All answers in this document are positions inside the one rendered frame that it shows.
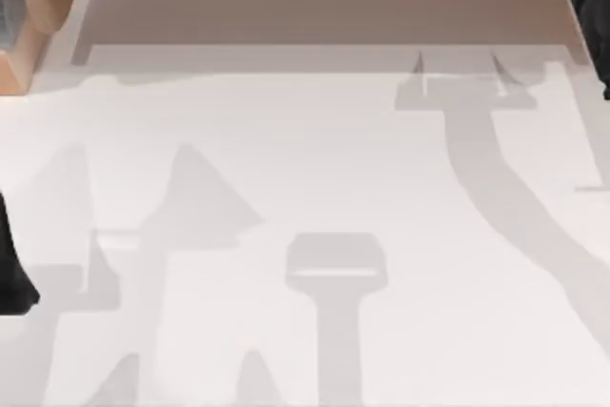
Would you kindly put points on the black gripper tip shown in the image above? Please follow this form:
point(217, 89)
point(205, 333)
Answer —
point(12, 278)

